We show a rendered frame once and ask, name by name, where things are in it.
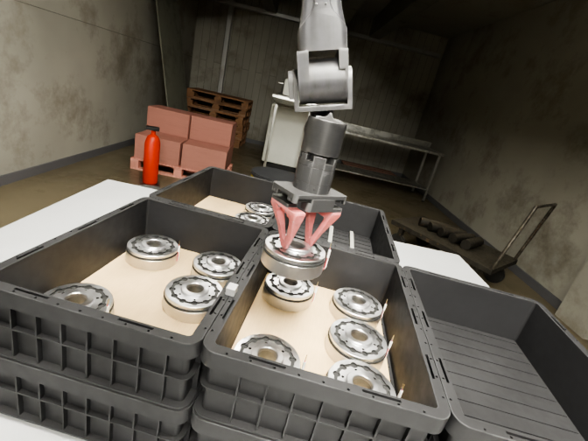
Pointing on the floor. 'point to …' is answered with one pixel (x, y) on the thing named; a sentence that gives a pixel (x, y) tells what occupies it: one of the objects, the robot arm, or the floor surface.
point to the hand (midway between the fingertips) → (297, 241)
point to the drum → (272, 174)
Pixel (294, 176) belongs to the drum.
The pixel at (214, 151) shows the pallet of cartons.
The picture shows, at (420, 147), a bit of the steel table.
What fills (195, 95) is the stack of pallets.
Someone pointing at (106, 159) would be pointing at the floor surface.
